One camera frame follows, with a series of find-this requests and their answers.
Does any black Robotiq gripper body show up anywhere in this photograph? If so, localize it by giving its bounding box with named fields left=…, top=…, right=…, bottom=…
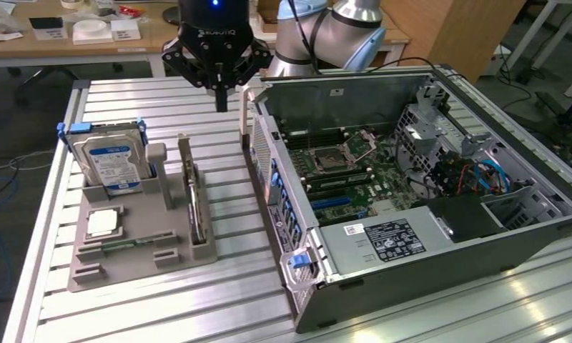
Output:
left=178, top=0, right=257, bottom=90

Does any graphics card with fan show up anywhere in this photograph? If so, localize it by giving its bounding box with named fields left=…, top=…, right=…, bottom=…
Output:
left=176, top=132, right=207, bottom=248

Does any white paper stack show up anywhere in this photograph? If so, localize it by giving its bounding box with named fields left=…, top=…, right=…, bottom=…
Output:
left=253, top=21, right=279, bottom=41

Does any wooden desk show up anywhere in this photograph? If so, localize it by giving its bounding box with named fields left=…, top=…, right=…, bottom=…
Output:
left=0, top=0, right=411, bottom=78

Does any brown cardboard box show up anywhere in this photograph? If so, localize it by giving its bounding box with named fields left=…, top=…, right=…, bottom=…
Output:
left=257, top=0, right=282, bottom=35

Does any small white box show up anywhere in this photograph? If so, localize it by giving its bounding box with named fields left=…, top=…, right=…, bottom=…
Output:
left=110, top=19, right=140, bottom=41

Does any white round dish on base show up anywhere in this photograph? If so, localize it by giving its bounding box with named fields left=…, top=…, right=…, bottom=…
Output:
left=72, top=19, right=116, bottom=46

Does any black box with white label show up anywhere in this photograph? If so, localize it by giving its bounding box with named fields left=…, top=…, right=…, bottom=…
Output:
left=28, top=16, right=68, bottom=41

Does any CPU socket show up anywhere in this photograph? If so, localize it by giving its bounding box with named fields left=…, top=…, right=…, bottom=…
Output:
left=313, top=144, right=353, bottom=171

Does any metal socket cover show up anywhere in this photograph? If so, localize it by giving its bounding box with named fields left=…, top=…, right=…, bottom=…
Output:
left=343, top=129, right=379, bottom=158

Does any installed dark RAM stick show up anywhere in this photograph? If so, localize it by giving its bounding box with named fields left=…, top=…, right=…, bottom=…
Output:
left=305, top=172, right=377, bottom=188

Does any clear plastic bag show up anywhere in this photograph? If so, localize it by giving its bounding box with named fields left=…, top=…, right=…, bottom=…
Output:
left=0, top=0, right=26, bottom=32

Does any metal disk bay cage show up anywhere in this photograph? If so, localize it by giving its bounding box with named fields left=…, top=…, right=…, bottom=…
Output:
left=394, top=103, right=465, bottom=179

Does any wooden cabinet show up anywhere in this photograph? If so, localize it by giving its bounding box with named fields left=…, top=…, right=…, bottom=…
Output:
left=379, top=0, right=529, bottom=83

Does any green motherboard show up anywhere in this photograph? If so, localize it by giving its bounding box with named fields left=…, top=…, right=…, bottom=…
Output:
left=279, top=123, right=430, bottom=228

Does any blue long expansion slot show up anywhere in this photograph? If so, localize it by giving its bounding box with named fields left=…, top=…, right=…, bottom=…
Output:
left=311, top=195, right=354, bottom=212

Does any silver CPU chip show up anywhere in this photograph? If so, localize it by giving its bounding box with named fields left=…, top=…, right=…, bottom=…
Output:
left=86, top=210, right=122, bottom=235

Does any green RAM stick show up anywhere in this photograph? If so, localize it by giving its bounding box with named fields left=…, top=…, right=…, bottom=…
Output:
left=99, top=238, right=156, bottom=252

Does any grey plastic parts rack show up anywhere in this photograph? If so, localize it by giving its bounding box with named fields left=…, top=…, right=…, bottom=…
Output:
left=66, top=141, right=219, bottom=293

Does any silver power supply with label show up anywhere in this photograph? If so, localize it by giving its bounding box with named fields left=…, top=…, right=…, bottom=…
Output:
left=317, top=206, right=457, bottom=276

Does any blue case latch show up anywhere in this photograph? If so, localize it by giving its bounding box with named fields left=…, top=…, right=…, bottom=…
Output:
left=289, top=252, right=315, bottom=272

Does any dark grey PC case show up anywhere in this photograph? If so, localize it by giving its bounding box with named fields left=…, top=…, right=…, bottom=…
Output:
left=238, top=64, right=572, bottom=335

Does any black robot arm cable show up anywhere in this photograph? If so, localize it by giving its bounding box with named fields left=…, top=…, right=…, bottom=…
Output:
left=286, top=0, right=323, bottom=74

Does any hard disk with blue bracket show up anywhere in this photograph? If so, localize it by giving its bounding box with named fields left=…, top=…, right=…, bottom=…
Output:
left=56, top=119, right=150, bottom=197

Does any black cable over case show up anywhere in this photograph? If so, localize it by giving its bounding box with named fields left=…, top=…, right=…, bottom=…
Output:
left=370, top=56, right=463, bottom=78

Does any white floor cable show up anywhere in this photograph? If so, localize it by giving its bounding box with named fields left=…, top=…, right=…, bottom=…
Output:
left=0, top=149, right=55, bottom=172

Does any black wire bundle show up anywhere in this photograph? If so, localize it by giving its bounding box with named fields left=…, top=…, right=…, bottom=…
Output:
left=431, top=153, right=483, bottom=198

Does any blue wire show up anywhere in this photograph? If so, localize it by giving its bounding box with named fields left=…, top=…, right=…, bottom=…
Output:
left=474, top=160, right=510, bottom=196

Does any white table frame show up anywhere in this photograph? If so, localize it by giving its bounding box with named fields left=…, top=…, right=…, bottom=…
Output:
left=503, top=0, right=572, bottom=97

